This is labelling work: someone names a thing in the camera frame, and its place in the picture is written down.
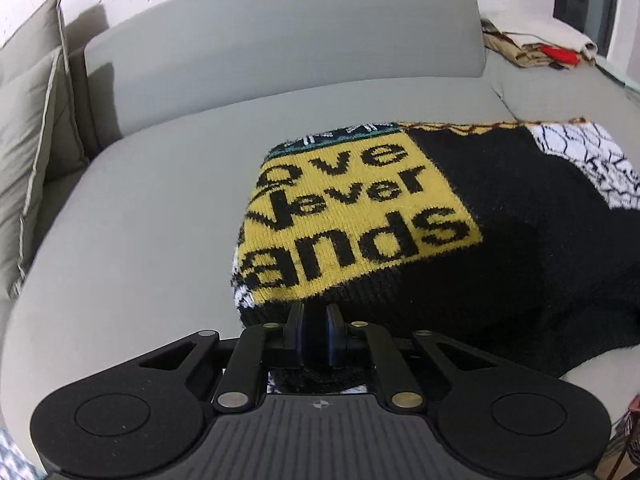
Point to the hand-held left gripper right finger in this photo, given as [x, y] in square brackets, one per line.
[331, 335]

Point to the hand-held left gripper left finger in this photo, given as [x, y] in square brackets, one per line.
[299, 335]

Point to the black patterned knit sweater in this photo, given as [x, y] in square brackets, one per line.
[500, 210]

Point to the grey sofa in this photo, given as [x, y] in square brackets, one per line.
[150, 220]

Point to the blue white patterned rug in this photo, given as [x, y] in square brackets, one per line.
[15, 460]

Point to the beige folded cloth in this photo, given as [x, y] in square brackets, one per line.
[510, 47]

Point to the red cloth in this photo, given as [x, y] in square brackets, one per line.
[562, 55]

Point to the glass side table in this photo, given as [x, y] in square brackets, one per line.
[622, 72]

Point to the large grey cushion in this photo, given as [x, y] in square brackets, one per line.
[35, 35]

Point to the dark window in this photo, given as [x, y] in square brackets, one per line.
[585, 0]

